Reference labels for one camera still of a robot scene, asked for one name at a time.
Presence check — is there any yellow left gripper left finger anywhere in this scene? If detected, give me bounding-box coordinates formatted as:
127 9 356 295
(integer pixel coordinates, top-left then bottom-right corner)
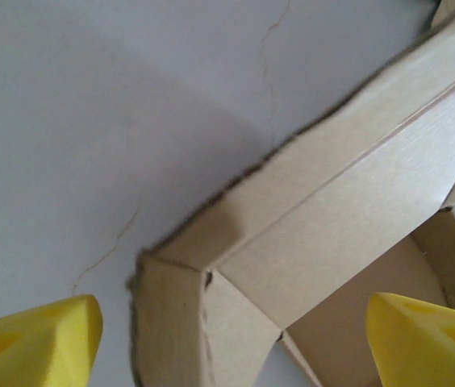
0 293 103 387

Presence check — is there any brown cardboard box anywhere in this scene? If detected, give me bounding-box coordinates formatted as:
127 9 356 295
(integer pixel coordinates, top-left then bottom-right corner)
125 0 455 387

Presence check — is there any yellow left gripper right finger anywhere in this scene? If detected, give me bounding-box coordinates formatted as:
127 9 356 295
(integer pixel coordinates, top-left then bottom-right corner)
366 292 455 387

